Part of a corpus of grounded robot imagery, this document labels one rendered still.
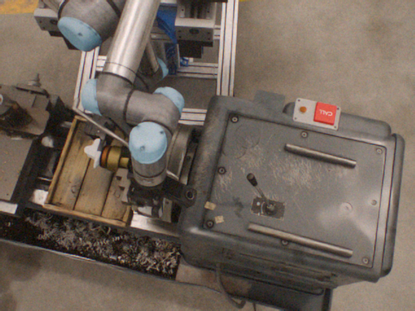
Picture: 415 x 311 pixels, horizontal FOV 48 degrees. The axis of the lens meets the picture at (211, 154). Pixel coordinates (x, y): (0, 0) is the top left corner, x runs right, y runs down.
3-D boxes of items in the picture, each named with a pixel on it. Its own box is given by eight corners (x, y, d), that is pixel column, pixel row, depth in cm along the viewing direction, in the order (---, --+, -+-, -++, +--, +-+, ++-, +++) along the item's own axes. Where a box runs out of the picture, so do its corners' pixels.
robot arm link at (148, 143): (172, 122, 97) (159, 155, 92) (172, 151, 106) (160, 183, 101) (136, 113, 97) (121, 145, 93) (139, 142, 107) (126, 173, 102)
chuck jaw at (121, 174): (152, 173, 146) (141, 209, 142) (154, 179, 151) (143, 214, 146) (118, 166, 147) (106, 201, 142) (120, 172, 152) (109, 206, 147)
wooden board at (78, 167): (154, 135, 176) (153, 131, 173) (127, 229, 165) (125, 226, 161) (78, 118, 178) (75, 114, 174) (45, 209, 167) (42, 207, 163)
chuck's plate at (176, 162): (198, 136, 167) (192, 116, 136) (177, 223, 163) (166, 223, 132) (189, 134, 167) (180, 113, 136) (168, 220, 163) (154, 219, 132)
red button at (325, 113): (335, 108, 139) (337, 105, 137) (332, 126, 137) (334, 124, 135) (315, 104, 140) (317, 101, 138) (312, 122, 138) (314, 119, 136)
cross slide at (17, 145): (56, 94, 175) (52, 89, 170) (14, 204, 161) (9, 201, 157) (13, 85, 176) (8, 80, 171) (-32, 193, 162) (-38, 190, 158)
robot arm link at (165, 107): (139, 76, 105) (122, 113, 99) (187, 89, 104) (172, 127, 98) (141, 98, 112) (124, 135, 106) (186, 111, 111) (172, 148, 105)
